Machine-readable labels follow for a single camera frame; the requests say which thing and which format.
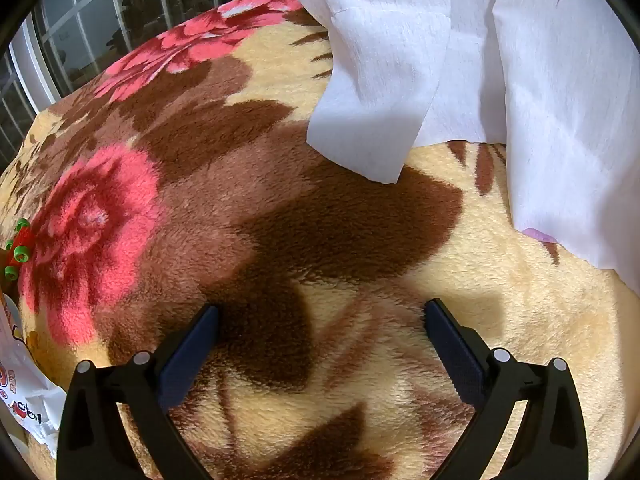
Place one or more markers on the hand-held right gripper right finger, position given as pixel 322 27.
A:
pixel 452 355

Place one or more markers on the toy with green wheels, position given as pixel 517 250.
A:
pixel 21 255

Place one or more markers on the floral fleece blanket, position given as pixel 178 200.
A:
pixel 300 240

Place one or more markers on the pink plastic scrap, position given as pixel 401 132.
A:
pixel 539 235

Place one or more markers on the window with white grille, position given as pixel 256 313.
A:
pixel 90 25

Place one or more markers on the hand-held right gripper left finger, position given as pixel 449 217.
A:
pixel 192 355

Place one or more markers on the white curtain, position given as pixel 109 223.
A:
pixel 390 60

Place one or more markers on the white printed snack packet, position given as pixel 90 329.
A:
pixel 30 400

